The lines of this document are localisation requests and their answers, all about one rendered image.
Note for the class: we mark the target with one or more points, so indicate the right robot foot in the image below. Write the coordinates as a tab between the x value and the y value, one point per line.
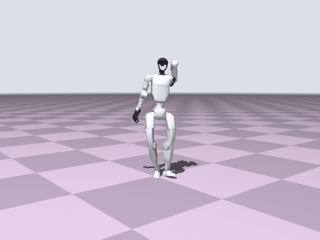
157	172

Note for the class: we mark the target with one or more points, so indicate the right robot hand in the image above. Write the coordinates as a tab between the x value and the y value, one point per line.
135	115

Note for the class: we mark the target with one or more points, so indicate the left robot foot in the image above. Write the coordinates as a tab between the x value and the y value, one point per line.
168	173

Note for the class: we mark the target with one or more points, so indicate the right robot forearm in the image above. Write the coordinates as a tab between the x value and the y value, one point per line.
140	103

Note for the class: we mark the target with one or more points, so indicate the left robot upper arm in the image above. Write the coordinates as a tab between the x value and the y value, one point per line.
174	71

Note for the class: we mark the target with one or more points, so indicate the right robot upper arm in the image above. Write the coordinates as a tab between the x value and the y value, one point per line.
145	86

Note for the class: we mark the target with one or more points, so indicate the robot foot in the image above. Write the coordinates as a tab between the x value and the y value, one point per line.
157	172
168	173

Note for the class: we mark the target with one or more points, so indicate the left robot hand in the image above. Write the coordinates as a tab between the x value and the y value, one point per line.
171	84

